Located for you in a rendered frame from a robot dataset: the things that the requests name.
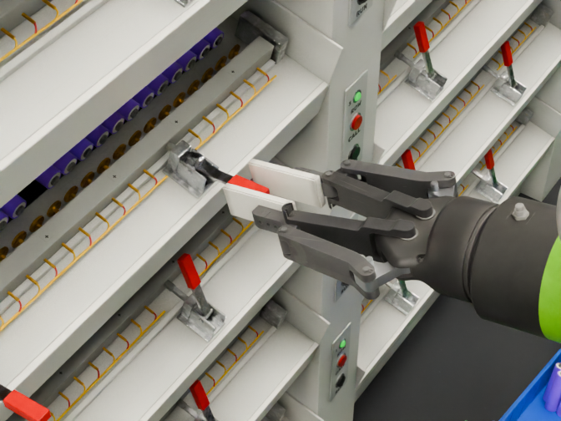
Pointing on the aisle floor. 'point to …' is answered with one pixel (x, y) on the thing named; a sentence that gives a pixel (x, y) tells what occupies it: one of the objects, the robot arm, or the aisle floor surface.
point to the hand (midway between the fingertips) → (273, 195)
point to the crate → (534, 398)
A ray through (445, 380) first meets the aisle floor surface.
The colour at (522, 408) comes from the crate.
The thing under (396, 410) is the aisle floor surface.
